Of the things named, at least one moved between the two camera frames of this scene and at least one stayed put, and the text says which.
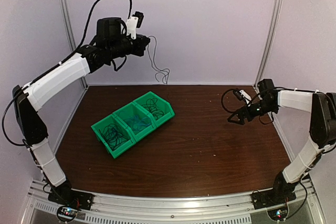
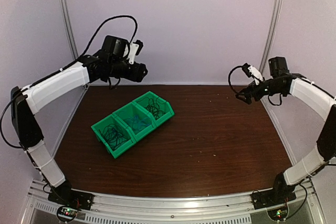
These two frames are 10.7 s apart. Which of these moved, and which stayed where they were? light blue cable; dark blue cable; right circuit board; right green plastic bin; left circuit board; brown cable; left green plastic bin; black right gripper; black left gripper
Moved: black right gripper; black left gripper; brown cable
Stayed: right green plastic bin; left circuit board; left green plastic bin; right circuit board; light blue cable; dark blue cable
